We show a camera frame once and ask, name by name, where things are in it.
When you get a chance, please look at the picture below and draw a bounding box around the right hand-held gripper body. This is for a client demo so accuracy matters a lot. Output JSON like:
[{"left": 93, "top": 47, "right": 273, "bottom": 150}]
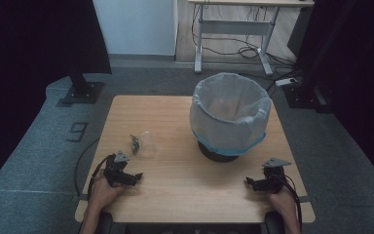
[{"left": 258, "top": 157, "right": 292, "bottom": 195}]

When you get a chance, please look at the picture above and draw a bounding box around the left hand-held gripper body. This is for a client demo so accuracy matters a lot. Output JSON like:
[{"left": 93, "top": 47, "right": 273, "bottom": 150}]
[{"left": 103, "top": 150, "right": 131, "bottom": 188}]

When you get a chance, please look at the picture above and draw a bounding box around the small dark green wrapper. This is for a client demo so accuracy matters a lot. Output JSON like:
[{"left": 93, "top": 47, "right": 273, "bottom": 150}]
[{"left": 129, "top": 134, "right": 141, "bottom": 155}]

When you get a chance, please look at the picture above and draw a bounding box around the clear plastic wrapper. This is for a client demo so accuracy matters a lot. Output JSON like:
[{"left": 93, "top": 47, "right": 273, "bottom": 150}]
[{"left": 137, "top": 130, "right": 156, "bottom": 159}]

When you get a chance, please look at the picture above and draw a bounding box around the black trash bin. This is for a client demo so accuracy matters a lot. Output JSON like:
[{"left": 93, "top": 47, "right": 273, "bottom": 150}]
[{"left": 197, "top": 140, "right": 242, "bottom": 164}]

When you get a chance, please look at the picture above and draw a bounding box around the trash bin with clear liner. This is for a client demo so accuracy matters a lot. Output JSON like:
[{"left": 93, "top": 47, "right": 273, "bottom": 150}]
[{"left": 189, "top": 72, "right": 273, "bottom": 157}]

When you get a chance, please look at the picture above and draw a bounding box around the person's right hand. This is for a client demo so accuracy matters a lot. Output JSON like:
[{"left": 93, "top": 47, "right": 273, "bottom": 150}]
[{"left": 267, "top": 185, "right": 299, "bottom": 219}]

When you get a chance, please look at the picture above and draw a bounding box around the person's left hand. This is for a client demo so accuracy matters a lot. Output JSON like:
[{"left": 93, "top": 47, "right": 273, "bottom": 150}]
[{"left": 88, "top": 169, "right": 129, "bottom": 213}]

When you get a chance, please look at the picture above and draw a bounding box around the black armrest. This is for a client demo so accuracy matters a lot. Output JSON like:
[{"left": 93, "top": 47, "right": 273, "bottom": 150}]
[
  {"left": 97, "top": 211, "right": 114, "bottom": 234},
  {"left": 264, "top": 211, "right": 286, "bottom": 234}
]

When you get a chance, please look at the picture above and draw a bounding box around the black stand base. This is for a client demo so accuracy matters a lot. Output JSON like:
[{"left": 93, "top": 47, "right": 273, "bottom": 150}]
[{"left": 61, "top": 72, "right": 106, "bottom": 106}]

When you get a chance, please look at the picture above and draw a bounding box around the black stand with heavy base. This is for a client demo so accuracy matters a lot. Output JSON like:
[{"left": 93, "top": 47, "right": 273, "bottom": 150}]
[{"left": 281, "top": 0, "right": 358, "bottom": 114}]

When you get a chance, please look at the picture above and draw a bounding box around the white power strip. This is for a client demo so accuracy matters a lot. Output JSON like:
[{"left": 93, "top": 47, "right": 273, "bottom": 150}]
[{"left": 275, "top": 77, "right": 298, "bottom": 88}]

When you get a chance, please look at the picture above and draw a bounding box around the dark curtain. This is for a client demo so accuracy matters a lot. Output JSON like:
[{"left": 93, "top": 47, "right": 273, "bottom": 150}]
[
  {"left": 296, "top": 0, "right": 374, "bottom": 183},
  {"left": 0, "top": 0, "right": 113, "bottom": 196}
]

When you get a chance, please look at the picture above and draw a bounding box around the white partition panel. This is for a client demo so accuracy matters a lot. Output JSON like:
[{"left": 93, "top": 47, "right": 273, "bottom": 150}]
[{"left": 92, "top": 0, "right": 179, "bottom": 57}]

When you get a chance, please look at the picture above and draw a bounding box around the thick black gripper cable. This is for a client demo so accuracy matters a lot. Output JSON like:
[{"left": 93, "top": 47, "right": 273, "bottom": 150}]
[{"left": 86, "top": 153, "right": 115, "bottom": 200}]

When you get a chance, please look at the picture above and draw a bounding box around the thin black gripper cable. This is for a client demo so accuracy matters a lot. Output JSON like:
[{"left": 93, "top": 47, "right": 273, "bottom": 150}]
[{"left": 274, "top": 175, "right": 304, "bottom": 234}]

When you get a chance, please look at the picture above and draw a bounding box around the thin black floor cable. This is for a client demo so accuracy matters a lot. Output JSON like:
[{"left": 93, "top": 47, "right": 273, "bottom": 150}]
[{"left": 73, "top": 137, "right": 101, "bottom": 197}]

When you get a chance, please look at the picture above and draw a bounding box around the tangle of black floor cables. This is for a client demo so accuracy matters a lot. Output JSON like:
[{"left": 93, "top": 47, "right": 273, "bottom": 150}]
[{"left": 190, "top": 4, "right": 304, "bottom": 93}]

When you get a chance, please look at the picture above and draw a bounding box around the white desk frame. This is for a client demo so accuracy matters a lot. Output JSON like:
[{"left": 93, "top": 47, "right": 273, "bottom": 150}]
[{"left": 187, "top": 0, "right": 316, "bottom": 77}]

